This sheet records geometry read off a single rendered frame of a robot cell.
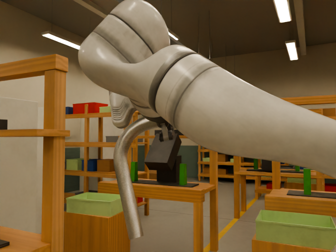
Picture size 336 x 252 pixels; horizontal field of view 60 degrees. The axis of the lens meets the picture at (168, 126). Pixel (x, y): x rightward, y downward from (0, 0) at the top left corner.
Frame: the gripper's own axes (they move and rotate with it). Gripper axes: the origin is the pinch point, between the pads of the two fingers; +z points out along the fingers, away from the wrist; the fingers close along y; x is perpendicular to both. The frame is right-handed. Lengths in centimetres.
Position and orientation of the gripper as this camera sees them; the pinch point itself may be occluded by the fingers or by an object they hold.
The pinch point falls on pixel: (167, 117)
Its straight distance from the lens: 62.8
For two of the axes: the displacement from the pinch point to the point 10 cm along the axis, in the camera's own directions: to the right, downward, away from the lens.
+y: -1.5, -9.5, 2.6
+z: 1.6, 2.3, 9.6
